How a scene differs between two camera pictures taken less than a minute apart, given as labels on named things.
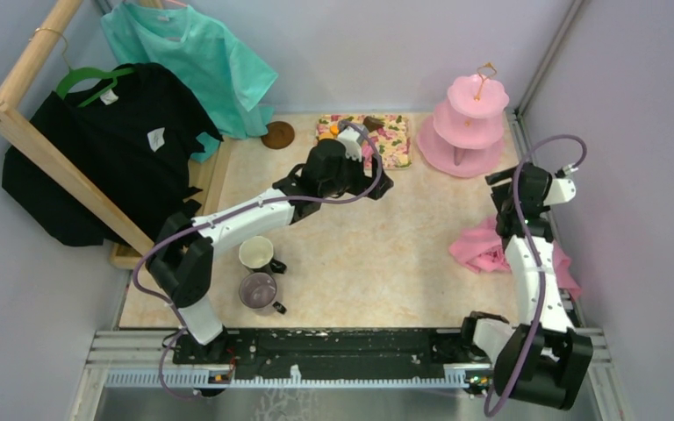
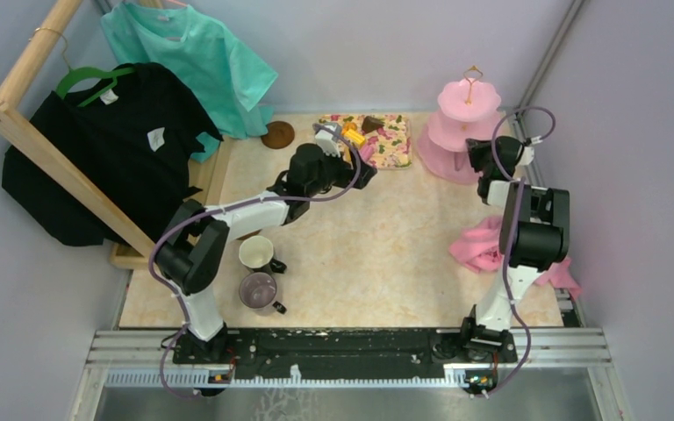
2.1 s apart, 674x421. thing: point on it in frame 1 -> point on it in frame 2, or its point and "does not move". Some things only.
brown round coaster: (280, 135) does not move
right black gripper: (497, 195) -> (475, 149)
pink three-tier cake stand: (463, 135) does not move
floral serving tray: (393, 140) does not move
